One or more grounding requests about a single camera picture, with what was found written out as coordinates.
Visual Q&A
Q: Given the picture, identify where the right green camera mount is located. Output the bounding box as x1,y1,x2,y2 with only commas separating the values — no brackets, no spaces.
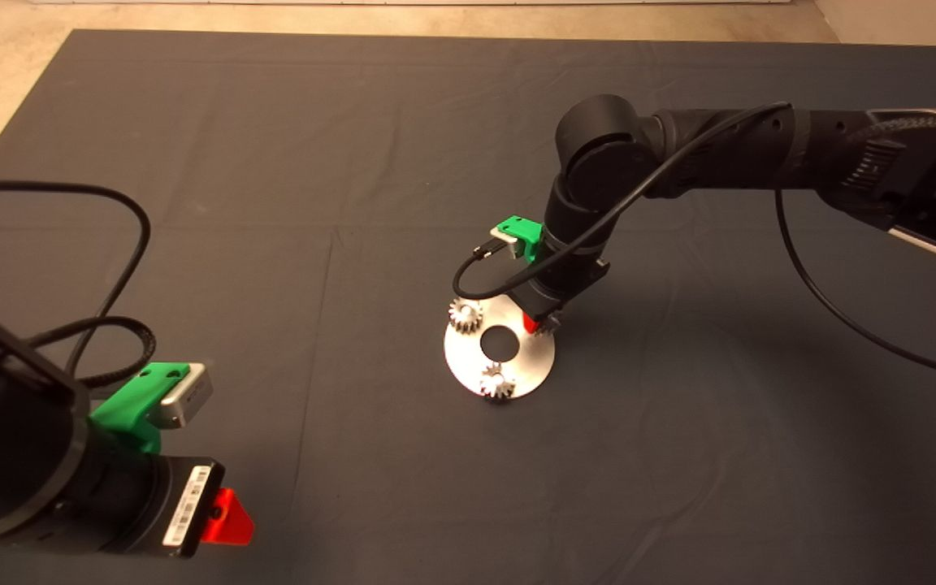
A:
496,214,547,264

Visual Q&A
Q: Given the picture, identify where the dark grey table cloth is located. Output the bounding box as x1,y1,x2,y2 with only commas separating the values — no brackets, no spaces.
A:
0,31,936,585

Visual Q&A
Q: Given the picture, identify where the thin left arm cable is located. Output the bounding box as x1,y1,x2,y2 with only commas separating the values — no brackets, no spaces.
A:
0,180,151,375

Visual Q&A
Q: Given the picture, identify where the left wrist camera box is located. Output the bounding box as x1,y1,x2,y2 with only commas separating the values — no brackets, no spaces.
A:
155,362,213,429

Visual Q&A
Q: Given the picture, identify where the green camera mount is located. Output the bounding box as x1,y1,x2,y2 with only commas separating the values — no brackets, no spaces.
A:
89,362,191,454
496,214,547,264

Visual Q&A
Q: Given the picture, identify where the black braided cable loop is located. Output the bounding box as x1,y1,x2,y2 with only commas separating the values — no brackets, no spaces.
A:
25,315,157,388

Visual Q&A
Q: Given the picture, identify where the left green camera mount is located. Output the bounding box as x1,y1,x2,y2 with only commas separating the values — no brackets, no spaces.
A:
89,362,191,454

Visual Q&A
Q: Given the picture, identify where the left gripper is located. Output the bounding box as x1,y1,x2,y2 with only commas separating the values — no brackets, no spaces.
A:
131,455,256,559

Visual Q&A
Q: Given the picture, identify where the round metal carrier plate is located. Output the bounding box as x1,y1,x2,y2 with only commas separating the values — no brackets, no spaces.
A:
443,293,557,400

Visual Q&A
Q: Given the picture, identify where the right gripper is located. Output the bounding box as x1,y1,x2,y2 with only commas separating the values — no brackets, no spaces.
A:
509,248,611,333

